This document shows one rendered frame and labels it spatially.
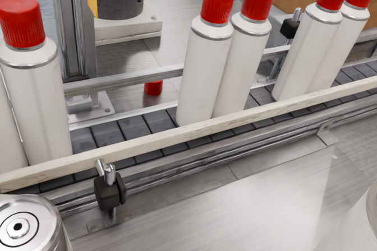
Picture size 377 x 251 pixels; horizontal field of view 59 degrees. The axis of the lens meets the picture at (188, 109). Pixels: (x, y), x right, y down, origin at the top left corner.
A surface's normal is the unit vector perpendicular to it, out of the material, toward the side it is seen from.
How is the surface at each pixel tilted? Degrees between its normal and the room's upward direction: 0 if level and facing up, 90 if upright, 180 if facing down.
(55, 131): 90
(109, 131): 0
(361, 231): 92
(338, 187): 0
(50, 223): 0
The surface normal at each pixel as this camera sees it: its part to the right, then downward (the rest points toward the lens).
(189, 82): -0.60, 0.48
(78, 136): 0.15, -0.73
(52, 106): 0.79, 0.49
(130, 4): 0.73, 0.30
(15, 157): 0.92, 0.35
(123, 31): 0.48, 0.65
